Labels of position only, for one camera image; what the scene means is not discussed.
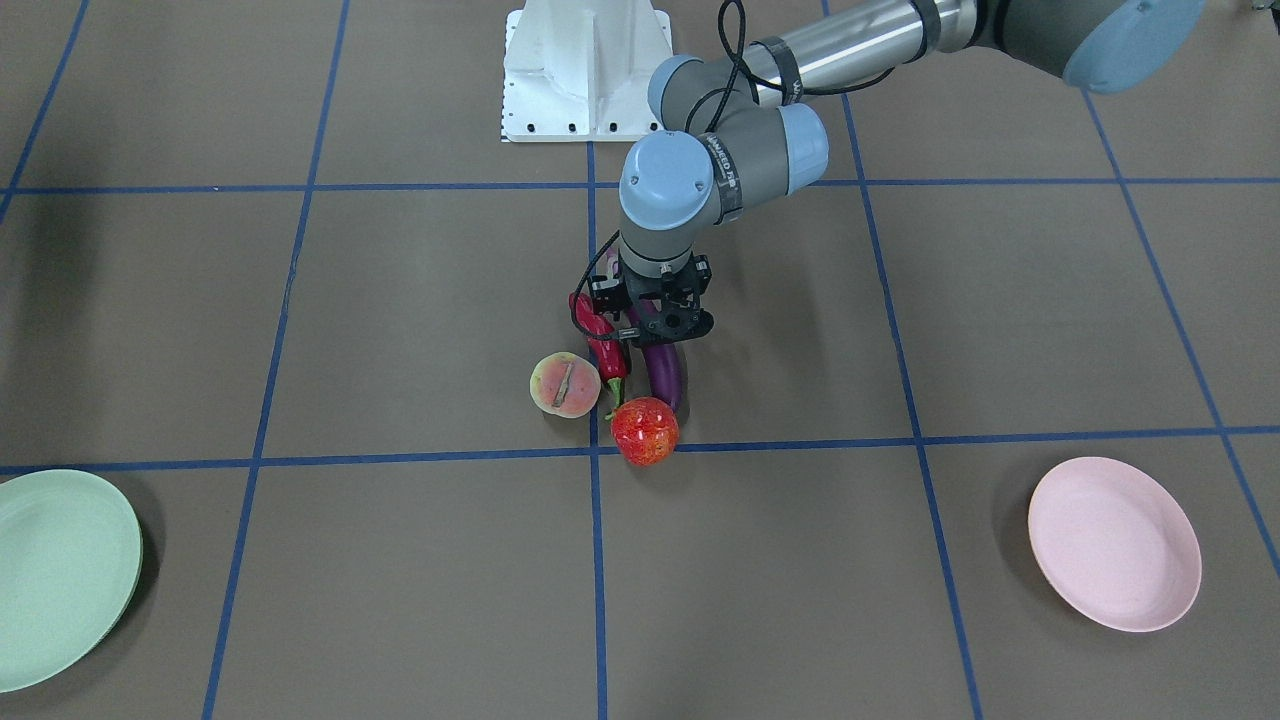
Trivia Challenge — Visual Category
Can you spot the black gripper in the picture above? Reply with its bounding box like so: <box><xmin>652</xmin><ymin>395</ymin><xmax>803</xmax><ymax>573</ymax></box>
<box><xmin>588</xmin><ymin>255</ymin><xmax>714</xmax><ymax>347</ymax></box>

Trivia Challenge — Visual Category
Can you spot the purple eggplant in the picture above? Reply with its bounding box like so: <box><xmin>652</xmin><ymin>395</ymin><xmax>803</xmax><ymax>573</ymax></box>
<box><xmin>641</xmin><ymin>343</ymin><xmax>686</xmax><ymax>413</ymax></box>

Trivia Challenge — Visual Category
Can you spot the red chili pepper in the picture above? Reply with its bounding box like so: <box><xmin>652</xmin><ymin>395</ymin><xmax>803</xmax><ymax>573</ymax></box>
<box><xmin>568</xmin><ymin>291</ymin><xmax>631</xmax><ymax>419</ymax></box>

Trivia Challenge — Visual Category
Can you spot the yellow pink peach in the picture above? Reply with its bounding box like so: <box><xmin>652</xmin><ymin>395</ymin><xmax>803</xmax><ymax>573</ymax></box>
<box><xmin>529</xmin><ymin>352</ymin><xmax>602</xmax><ymax>419</ymax></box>

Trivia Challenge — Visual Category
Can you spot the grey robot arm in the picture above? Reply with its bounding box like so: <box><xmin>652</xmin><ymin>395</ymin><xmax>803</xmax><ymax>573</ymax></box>
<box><xmin>568</xmin><ymin>1</ymin><xmax>1203</xmax><ymax>347</ymax></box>

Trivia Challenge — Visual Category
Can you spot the pink plate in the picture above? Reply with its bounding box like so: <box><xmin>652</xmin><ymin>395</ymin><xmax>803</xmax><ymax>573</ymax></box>
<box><xmin>1027</xmin><ymin>456</ymin><xmax>1203</xmax><ymax>633</ymax></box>

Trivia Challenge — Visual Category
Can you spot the light green plate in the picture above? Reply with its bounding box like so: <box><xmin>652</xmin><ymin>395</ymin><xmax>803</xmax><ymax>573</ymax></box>
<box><xmin>1</xmin><ymin>469</ymin><xmax>143</xmax><ymax>693</ymax></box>

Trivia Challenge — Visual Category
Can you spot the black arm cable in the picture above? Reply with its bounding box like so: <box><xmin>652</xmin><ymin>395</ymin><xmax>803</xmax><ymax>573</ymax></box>
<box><xmin>684</xmin><ymin>0</ymin><xmax>901</xmax><ymax>136</ymax></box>

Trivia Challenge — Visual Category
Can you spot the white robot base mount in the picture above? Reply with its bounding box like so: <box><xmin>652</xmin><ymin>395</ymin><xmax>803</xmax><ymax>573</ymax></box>
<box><xmin>500</xmin><ymin>1</ymin><xmax>673</xmax><ymax>143</ymax></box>

